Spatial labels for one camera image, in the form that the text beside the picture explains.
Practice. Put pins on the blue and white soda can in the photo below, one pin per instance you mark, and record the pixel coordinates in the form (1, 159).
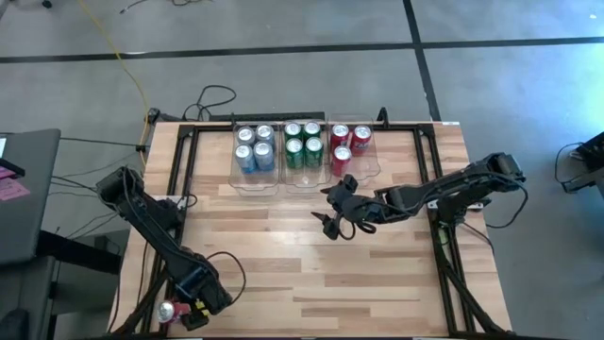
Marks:
(245, 158)
(245, 135)
(264, 133)
(263, 153)

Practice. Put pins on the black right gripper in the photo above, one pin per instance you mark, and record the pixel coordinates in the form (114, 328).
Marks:
(354, 208)

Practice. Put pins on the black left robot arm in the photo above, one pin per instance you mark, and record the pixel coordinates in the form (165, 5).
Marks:
(156, 222)

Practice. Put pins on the red Fanta soda can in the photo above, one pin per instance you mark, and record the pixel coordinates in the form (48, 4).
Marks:
(362, 139)
(340, 134)
(166, 311)
(340, 158)

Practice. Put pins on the silver metal mounting plate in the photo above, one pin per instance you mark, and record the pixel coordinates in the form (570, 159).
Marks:
(431, 204)

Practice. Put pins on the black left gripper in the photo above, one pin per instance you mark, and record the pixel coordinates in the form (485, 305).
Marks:
(207, 293)

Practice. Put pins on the black power strip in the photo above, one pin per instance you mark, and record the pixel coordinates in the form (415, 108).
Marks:
(264, 116)

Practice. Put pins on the black aluminium table frame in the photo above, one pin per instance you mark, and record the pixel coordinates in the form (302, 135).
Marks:
(192, 160)

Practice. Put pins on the black equipment box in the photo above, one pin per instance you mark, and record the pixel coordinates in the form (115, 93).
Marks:
(592, 151)

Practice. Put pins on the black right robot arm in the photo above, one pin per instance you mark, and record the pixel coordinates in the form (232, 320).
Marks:
(448, 184)

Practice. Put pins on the clear plastic bin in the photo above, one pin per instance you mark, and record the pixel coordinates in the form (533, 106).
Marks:
(304, 177)
(255, 184)
(365, 165)

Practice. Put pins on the grey desk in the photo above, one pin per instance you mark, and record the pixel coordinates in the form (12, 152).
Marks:
(33, 198)

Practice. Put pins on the green Sprite soda can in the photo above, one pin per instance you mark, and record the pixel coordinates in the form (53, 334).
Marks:
(294, 151)
(312, 128)
(292, 129)
(314, 148)

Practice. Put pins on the pink sticky note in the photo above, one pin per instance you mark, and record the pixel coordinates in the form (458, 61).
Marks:
(11, 190)

